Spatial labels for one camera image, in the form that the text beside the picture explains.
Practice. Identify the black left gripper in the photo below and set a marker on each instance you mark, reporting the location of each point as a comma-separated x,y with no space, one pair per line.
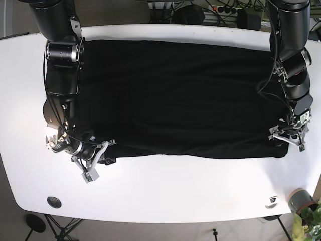
296,126

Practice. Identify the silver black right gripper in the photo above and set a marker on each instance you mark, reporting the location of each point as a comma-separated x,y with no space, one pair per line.
86,156

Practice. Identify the black T-shirt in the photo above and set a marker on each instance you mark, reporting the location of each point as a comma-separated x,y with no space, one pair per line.
169,98

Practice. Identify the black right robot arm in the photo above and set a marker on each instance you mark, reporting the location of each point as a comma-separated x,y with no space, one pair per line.
63,61

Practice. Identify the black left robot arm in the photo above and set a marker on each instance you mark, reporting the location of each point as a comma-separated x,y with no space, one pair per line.
289,22

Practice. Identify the black table grommet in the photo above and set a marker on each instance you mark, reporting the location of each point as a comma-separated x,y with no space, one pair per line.
54,202

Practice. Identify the silver table grommet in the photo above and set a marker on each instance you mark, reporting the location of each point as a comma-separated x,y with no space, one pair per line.
272,202

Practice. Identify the potted green plant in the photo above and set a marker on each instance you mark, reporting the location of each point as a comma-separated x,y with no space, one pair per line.
306,212

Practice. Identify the black tripod stand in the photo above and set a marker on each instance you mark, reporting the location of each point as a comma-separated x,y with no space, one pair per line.
36,224

